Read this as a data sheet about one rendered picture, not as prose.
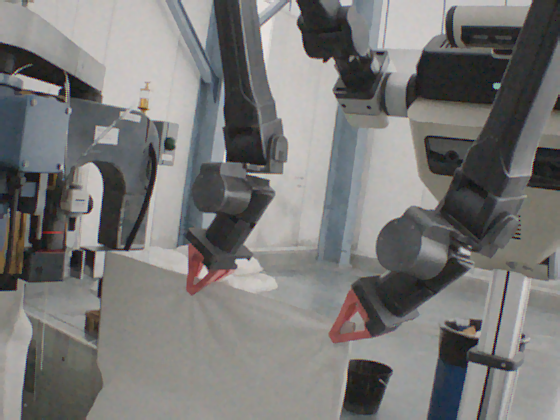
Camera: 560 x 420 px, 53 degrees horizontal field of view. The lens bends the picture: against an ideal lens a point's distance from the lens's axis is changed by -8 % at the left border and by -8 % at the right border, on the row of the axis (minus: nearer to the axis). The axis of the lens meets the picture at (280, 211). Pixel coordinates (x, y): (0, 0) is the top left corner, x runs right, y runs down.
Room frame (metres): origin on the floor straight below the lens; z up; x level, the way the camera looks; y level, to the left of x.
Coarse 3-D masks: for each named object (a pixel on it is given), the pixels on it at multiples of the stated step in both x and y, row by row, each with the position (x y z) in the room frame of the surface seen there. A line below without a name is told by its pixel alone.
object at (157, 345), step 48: (144, 288) 0.96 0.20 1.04; (144, 336) 0.95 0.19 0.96; (192, 336) 0.90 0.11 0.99; (240, 336) 0.85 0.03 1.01; (288, 336) 0.79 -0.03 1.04; (144, 384) 0.94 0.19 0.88; (192, 384) 0.89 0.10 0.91; (240, 384) 0.84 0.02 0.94; (288, 384) 0.78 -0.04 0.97; (336, 384) 0.74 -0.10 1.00
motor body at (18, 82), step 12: (0, 72) 0.69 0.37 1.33; (0, 84) 0.70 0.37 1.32; (12, 84) 0.71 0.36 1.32; (0, 168) 0.73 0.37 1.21; (0, 180) 0.73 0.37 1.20; (0, 192) 0.74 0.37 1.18; (0, 204) 0.72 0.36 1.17; (0, 216) 0.72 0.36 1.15; (0, 228) 0.72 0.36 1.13; (0, 240) 0.73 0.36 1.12; (0, 252) 0.74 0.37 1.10
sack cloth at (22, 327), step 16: (0, 304) 1.19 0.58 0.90; (16, 304) 1.17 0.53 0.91; (0, 320) 1.17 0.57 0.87; (16, 320) 1.18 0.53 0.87; (0, 336) 1.17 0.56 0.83; (16, 336) 1.21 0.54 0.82; (0, 352) 1.19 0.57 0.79; (16, 352) 1.22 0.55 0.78; (0, 368) 1.19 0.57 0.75; (16, 368) 1.23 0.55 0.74; (0, 384) 1.20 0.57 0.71; (16, 384) 1.24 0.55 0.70; (0, 400) 1.20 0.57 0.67; (16, 400) 1.25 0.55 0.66; (0, 416) 1.20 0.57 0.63; (16, 416) 1.25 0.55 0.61
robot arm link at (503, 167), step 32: (544, 0) 0.54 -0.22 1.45; (544, 32) 0.54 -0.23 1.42; (512, 64) 0.58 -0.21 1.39; (544, 64) 0.55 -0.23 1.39; (512, 96) 0.58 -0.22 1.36; (544, 96) 0.57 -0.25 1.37; (512, 128) 0.58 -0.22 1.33; (480, 160) 0.62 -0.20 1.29; (512, 160) 0.59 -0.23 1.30; (448, 192) 0.66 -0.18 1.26; (480, 192) 0.64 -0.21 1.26; (512, 192) 0.62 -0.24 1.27; (480, 224) 0.62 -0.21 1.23
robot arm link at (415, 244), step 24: (408, 216) 0.61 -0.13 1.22; (432, 216) 0.62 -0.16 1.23; (504, 216) 0.62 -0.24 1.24; (384, 240) 0.62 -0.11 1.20; (408, 240) 0.60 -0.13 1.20; (432, 240) 0.60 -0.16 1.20; (504, 240) 0.63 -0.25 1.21; (384, 264) 0.61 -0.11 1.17; (408, 264) 0.59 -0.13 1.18; (432, 264) 0.61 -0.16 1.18
